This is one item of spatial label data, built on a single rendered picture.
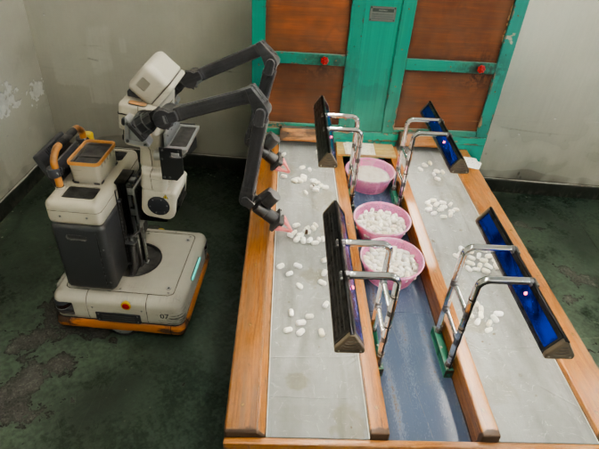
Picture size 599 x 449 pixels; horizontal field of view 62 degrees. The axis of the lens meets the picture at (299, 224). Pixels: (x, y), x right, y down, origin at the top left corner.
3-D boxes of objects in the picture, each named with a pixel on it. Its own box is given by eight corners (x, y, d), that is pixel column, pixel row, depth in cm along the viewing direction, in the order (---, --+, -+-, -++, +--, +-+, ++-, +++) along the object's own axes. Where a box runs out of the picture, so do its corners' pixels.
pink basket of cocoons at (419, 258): (361, 294, 200) (364, 277, 194) (354, 252, 221) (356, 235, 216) (426, 297, 201) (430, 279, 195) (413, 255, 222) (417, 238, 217)
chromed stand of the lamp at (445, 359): (443, 378, 169) (479, 281, 143) (430, 332, 185) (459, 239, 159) (497, 379, 170) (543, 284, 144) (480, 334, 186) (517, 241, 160)
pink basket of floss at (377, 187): (370, 203, 254) (373, 188, 248) (332, 182, 269) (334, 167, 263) (402, 186, 269) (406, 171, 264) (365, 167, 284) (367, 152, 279)
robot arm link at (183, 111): (263, 77, 186) (258, 84, 178) (274, 111, 193) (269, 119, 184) (159, 104, 197) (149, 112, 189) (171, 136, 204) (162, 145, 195)
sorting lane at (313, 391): (266, 441, 142) (266, 436, 141) (279, 147, 288) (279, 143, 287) (369, 443, 144) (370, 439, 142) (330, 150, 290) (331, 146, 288)
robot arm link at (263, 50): (270, 33, 219) (266, 36, 210) (283, 63, 224) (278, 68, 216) (184, 70, 233) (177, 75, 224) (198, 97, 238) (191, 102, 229)
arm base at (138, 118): (136, 112, 201) (127, 126, 191) (151, 102, 198) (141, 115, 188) (151, 129, 205) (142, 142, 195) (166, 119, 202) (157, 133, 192)
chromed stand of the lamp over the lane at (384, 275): (326, 375, 167) (340, 277, 141) (324, 330, 184) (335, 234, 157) (381, 376, 168) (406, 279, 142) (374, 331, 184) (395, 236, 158)
